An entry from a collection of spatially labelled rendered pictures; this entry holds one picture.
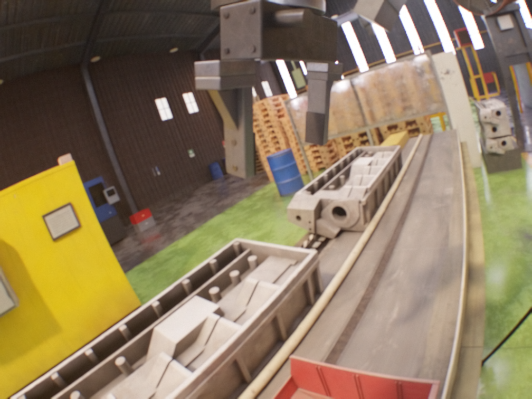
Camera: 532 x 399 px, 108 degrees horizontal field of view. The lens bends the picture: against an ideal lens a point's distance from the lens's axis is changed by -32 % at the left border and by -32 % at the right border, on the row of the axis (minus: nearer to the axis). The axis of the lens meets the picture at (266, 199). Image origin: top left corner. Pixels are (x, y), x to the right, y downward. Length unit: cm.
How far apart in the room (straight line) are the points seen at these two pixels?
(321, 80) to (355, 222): 110
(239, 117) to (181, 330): 63
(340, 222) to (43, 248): 248
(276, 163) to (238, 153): 542
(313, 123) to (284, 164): 530
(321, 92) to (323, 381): 55
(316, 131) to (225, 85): 17
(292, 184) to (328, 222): 432
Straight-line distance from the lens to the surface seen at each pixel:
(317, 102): 34
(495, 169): 418
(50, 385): 94
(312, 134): 35
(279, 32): 24
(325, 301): 97
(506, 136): 409
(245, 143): 24
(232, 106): 23
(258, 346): 80
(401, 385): 56
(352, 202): 134
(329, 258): 126
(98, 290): 296
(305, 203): 140
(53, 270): 286
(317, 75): 34
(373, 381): 57
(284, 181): 570
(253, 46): 23
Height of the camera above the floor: 135
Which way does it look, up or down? 13 degrees down
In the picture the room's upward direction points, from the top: 21 degrees counter-clockwise
